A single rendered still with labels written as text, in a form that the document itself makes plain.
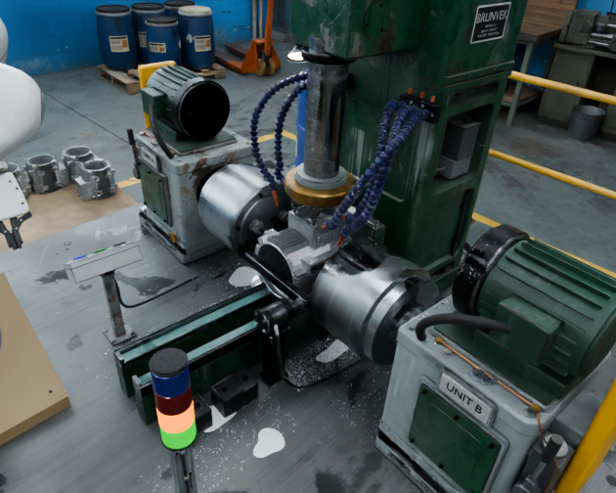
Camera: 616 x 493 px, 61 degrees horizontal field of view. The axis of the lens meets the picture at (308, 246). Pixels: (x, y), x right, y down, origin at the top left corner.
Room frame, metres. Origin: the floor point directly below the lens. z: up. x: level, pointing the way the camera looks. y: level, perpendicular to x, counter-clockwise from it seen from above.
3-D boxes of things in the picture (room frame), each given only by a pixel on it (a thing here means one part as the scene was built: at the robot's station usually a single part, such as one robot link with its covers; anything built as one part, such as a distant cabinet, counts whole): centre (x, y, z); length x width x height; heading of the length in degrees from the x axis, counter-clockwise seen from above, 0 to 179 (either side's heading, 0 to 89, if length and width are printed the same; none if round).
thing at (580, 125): (4.89, -2.58, 0.14); 0.30 x 0.30 x 0.27
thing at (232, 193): (1.39, 0.21, 1.04); 0.37 x 0.25 x 0.25; 42
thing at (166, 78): (1.61, 0.46, 1.16); 0.33 x 0.26 x 0.42; 42
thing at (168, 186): (1.60, 0.41, 0.99); 0.35 x 0.31 x 0.37; 42
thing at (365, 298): (0.95, -0.18, 1.04); 0.41 x 0.25 x 0.25; 42
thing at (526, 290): (0.66, -0.39, 1.16); 0.33 x 0.26 x 0.42; 42
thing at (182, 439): (0.57, 0.21, 1.05); 0.06 x 0.06 x 0.04
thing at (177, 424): (0.57, 0.21, 1.10); 0.06 x 0.06 x 0.04
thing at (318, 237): (1.19, -0.02, 1.11); 0.12 x 0.11 x 0.07; 132
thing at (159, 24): (6.06, 1.79, 0.37); 1.20 x 0.80 x 0.74; 132
